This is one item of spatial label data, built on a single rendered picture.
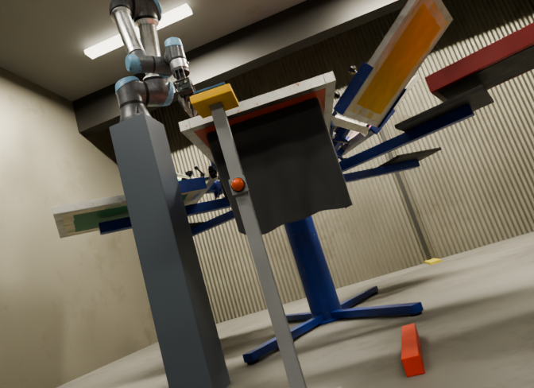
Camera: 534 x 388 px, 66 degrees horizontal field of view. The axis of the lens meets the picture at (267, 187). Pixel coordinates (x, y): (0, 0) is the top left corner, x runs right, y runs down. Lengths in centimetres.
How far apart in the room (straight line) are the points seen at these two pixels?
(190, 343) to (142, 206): 59
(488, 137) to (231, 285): 363
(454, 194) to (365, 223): 109
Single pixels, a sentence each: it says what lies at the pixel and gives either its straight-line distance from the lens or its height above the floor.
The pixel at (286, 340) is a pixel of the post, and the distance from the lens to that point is 122.
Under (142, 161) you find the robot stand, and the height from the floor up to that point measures 99.
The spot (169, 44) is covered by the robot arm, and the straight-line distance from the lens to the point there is 190.
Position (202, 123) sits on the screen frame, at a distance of 152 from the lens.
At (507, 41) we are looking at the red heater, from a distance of 232.
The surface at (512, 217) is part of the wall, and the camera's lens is 548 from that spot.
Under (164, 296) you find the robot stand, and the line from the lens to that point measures 177.
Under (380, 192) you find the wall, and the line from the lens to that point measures 528.
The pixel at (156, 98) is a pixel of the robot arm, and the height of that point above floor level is 132.
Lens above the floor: 37
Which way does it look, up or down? 12 degrees up
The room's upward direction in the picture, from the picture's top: 17 degrees counter-clockwise
